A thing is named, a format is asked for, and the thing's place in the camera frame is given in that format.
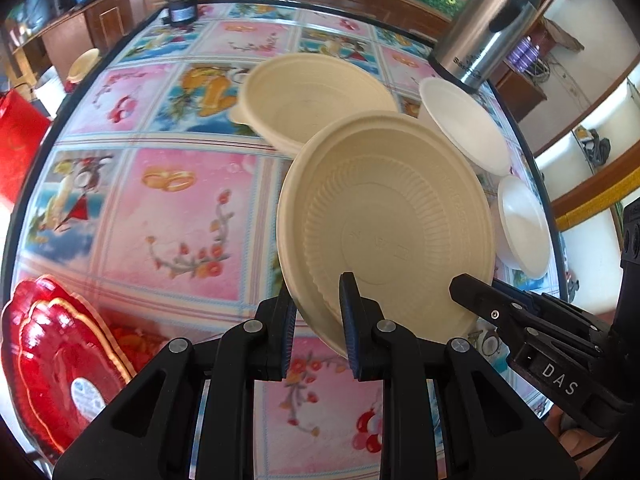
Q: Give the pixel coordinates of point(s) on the purple bottle pack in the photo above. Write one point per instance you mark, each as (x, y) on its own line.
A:
(524, 52)

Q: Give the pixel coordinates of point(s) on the printed fruit tablecloth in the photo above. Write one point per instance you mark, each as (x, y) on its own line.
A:
(150, 200)

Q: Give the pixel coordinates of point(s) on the beige bowl with tab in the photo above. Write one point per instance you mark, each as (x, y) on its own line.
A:
(310, 97)

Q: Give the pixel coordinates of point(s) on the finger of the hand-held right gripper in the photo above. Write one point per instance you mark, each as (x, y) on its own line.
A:
(560, 310)
(480, 302)

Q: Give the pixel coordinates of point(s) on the ribbed beige plate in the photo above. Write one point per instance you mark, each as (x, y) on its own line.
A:
(395, 220)

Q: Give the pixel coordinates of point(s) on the large white plate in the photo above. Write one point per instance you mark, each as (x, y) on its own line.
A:
(465, 120)

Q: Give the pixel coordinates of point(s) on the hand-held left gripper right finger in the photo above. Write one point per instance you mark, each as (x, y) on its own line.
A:
(351, 327)

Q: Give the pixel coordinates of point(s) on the small white plate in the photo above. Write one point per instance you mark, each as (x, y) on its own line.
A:
(525, 225)

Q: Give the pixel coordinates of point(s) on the stainless steel kettle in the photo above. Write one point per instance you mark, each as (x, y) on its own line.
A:
(485, 25)

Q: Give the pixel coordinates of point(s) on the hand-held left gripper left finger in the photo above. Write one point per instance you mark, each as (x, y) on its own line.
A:
(289, 332)

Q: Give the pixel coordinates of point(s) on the red scalloped tray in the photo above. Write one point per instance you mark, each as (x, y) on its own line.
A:
(55, 360)

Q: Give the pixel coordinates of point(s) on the wooden sideboard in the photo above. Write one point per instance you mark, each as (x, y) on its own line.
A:
(70, 35)

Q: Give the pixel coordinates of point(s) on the person's right hand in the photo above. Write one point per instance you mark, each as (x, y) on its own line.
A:
(575, 447)

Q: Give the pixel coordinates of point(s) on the small black motor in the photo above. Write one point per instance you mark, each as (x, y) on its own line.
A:
(181, 10)

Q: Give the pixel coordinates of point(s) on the small beige bowl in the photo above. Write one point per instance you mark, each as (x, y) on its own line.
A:
(82, 66)

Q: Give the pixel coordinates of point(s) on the red paper bag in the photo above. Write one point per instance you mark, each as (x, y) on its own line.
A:
(20, 150)

